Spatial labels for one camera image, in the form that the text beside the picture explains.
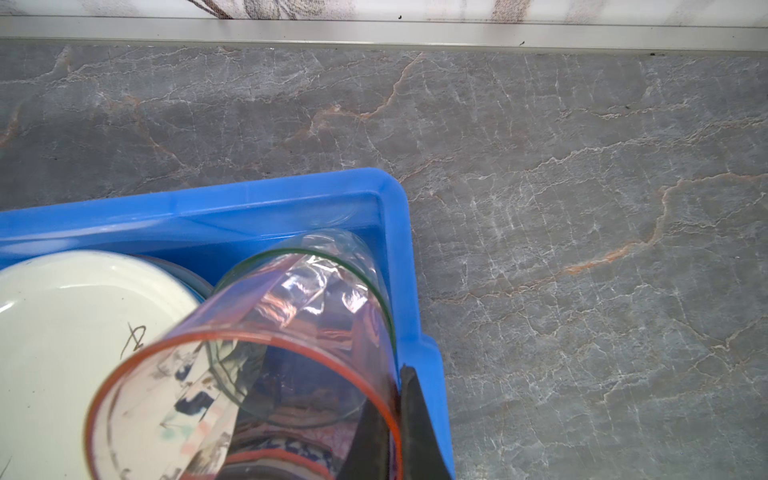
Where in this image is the cream bird pattern plate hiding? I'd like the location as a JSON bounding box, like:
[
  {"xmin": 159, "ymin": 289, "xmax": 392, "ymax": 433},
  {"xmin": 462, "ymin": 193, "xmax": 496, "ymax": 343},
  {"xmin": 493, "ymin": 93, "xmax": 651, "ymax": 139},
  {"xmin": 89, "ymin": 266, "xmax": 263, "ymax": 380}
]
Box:
[{"xmin": 1, "ymin": 250, "xmax": 201, "ymax": 479}]

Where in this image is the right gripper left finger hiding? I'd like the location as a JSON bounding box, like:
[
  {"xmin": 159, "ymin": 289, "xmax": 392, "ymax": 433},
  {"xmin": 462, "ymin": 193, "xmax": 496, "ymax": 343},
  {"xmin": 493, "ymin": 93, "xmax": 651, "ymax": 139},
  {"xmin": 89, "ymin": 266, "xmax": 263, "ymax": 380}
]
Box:
[{"xmin": 337, "ymin": 400, "xmax": 390, "ymax": 480}]

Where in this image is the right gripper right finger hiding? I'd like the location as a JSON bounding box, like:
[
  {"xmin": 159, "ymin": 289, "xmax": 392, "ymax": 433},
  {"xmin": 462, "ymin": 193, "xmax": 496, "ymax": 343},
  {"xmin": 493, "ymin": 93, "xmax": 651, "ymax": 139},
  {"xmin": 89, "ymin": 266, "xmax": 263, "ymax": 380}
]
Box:
[{"xmin": 400, "ymin": 366, "xmax": 452, "ymax": 480}]

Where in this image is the red patterned bowl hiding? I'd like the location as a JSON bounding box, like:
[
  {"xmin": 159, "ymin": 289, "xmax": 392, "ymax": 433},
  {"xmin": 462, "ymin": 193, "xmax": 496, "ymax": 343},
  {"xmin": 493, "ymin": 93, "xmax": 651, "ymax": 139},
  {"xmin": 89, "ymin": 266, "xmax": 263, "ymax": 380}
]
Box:
[{"xmin": 215, "ymin": 449, "xmax": 334, "ymax": 479}]

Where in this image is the pink glass cup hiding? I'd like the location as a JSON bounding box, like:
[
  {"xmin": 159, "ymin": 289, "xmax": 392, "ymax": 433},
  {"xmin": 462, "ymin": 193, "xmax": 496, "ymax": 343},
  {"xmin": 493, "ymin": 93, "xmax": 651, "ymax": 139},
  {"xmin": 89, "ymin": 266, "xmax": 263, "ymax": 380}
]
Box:
[{"xmin": 84, "ymin": 247, "xmax": 403, "ymax": 479}]

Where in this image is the blue plastic bin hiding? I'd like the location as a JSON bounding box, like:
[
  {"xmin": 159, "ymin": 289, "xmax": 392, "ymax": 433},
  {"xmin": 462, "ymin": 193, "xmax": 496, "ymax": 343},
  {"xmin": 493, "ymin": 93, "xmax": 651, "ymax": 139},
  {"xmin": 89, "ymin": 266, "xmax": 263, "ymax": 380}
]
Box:
[{"xmin": 1, "ymin": 168, "xmax": 455, "ymax": 469}]

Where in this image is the watermelon pattern plate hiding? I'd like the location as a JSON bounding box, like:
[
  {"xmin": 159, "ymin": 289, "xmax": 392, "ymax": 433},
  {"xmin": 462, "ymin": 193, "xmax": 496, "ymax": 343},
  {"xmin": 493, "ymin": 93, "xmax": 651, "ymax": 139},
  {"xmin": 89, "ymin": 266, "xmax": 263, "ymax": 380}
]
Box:
[{"xmin": 137, "ymin": 255, "xmax": 214, "ymax": 302}]

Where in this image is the green glass cup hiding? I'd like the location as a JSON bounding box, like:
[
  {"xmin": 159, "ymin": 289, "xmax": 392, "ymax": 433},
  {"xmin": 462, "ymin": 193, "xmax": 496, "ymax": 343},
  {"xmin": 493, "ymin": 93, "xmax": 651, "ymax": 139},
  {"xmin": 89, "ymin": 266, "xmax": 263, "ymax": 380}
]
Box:
[{"xmin": 206, "ymin": 229, "xmax": 399, "ymax": 430}]

